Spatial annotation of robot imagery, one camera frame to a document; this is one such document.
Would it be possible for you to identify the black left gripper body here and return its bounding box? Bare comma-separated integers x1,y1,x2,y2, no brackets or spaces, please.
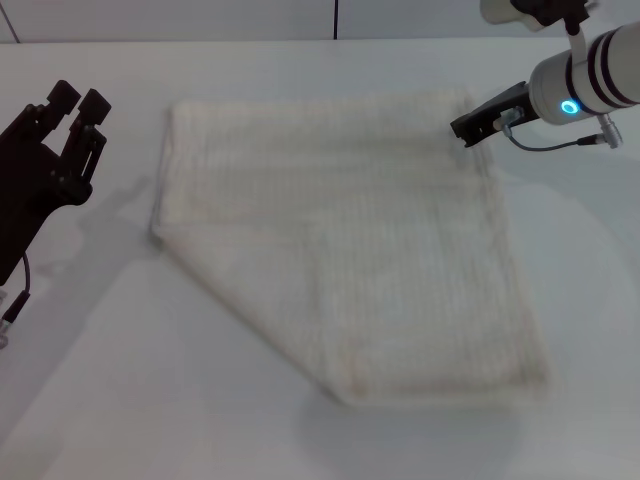
0,117,94,287

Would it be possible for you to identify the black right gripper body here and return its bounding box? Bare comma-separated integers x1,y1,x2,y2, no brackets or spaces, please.
472,82,539,145

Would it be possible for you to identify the white ribbed towel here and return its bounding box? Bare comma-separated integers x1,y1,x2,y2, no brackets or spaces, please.
148,87,554,409

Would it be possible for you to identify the white camera cable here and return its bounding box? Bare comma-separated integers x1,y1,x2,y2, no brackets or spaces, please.
567,19,587,66

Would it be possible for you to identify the right wrist camera unit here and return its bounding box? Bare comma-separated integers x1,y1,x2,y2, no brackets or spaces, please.
479,0,599,34

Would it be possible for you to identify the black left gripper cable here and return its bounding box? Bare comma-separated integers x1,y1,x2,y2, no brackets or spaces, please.
0,252,32,351

